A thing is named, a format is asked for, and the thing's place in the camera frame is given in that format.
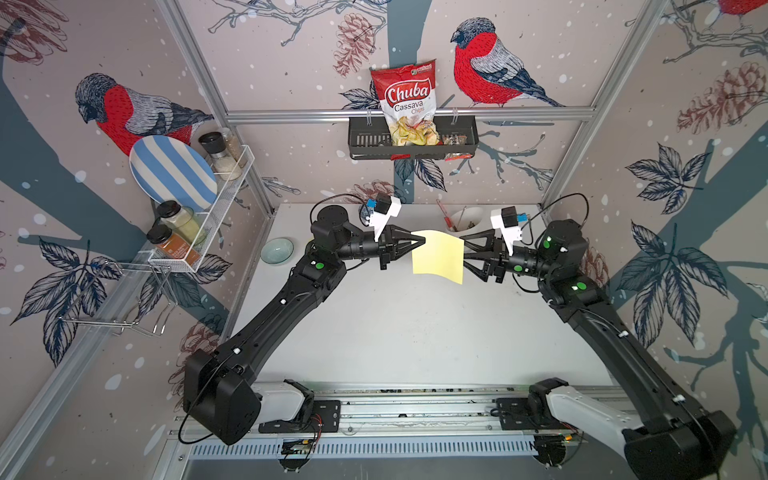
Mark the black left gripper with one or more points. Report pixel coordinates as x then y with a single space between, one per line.
387 246

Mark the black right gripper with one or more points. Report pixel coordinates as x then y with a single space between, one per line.
496 265

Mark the yellow square paper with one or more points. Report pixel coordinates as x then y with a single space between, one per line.
441 255

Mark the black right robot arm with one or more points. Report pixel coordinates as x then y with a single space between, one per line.
670 435

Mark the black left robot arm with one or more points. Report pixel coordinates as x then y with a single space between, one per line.
217 388

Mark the white utensil cup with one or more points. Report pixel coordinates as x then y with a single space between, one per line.
469 220

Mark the red pen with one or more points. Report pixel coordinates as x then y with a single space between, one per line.
447 219

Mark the light green small bowl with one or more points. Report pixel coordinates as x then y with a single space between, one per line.
277 251

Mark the red Chuba chips bag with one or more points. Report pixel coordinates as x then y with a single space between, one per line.
408 101

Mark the black cap salt shaker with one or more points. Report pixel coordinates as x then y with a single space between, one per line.
223 161

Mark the green spice jar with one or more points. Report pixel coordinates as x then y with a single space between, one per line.
181 220

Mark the orange spice jar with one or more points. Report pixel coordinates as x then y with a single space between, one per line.
172 244

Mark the blue white striped plate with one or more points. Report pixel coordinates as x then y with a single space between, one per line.
168 169

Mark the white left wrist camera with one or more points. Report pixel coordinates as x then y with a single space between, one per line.
382 208

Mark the black wall basket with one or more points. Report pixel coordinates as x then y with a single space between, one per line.
441 138

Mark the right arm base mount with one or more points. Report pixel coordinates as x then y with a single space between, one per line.
517 413

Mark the white wire wall shelf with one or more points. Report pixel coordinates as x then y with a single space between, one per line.
210 219

